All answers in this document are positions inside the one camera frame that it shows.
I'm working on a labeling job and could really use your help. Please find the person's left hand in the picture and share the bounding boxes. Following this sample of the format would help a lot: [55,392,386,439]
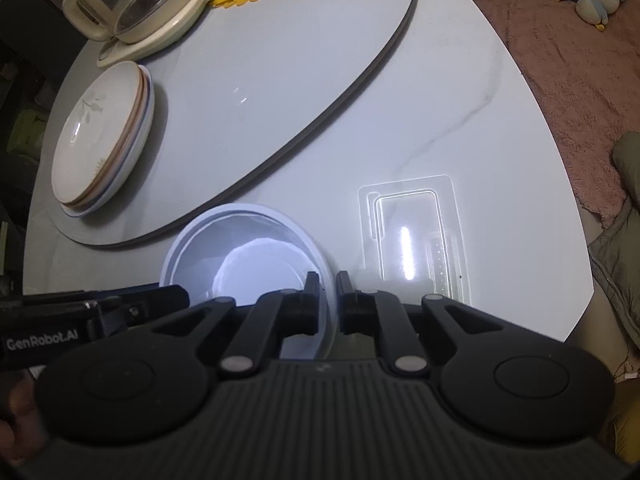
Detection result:
[1,370,48,467]

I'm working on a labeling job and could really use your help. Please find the grey leaf white plate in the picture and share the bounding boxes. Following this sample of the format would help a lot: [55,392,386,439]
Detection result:
[58,63,152,213]

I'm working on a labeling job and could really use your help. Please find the green stacked stools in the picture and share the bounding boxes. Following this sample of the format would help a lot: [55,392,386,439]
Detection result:
[6,107,49,165]

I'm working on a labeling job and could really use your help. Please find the clear plastic tray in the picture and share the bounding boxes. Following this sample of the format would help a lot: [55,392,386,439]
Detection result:
[357,174,470,302]

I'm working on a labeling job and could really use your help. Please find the round grey lazy susan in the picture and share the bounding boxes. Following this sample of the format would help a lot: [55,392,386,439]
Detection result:
[40,0,414,246]

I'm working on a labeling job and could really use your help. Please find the blue plush toy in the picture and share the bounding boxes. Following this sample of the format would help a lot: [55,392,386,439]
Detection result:
[575,0,626,32]

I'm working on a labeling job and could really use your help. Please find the pink flower white plate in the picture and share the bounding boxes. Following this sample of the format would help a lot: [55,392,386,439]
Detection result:
[60,65,156,219]

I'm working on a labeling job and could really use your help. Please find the green jacket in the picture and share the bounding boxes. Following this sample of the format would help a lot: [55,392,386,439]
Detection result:
[588,131,640,350]

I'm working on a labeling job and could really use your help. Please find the light blue bowl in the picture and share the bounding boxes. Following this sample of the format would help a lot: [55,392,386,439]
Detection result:
[160,204,337,360]

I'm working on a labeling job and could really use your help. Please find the brown rimmed white plate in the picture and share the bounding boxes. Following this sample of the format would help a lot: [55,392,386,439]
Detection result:
[51,61,143,206]

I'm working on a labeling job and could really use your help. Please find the cream kettle base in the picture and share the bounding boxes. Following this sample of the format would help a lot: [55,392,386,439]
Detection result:
[96,0,207,70]

